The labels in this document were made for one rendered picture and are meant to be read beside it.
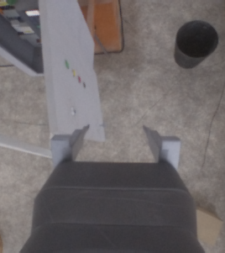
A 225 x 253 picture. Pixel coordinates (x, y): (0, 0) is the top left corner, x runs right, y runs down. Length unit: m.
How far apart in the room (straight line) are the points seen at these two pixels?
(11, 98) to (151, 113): 1.44
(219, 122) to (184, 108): 0.32
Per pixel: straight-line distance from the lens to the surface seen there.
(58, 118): 0.42
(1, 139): 1.06
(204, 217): 1.65
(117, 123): 1.65
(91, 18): 1.29
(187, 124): 1.69
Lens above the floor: 1.62
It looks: 79 degrees down
